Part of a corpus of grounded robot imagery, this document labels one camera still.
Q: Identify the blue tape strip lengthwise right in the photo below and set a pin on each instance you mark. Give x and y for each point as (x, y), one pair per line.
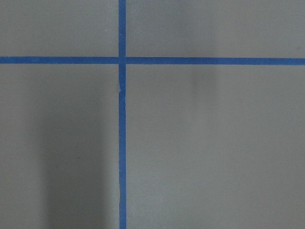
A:
(122, 113)

